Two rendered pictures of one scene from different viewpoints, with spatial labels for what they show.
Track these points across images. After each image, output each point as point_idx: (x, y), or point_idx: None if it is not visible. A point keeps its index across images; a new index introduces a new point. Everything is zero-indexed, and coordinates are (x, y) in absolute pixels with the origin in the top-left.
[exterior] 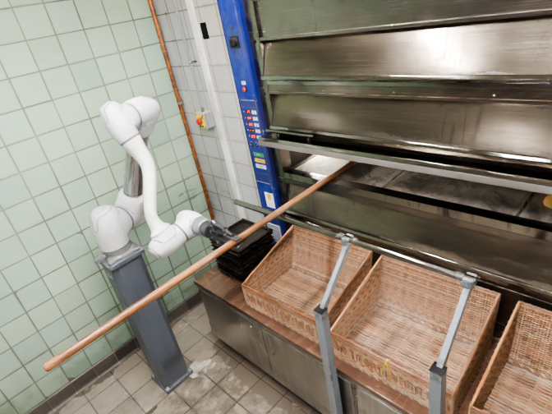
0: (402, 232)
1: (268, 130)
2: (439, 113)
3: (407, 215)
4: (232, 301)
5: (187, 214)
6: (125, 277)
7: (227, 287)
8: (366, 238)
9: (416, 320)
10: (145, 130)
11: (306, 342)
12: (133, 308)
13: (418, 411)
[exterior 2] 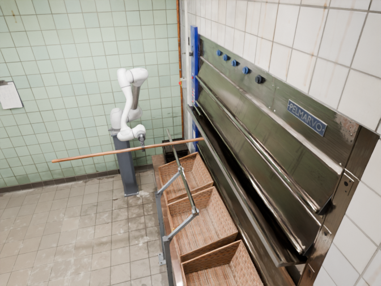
0: (221, 180)
1: (191, 102)
2: (236, 132)
3: None
4: (156, 172)
5: (138, 127)
6: (117, 141)
7: (160, 165)
8: None
9: (213, 224)
10: (136, 83)
11: (164, 205)
12: (88, 155)
13: (174, 256)
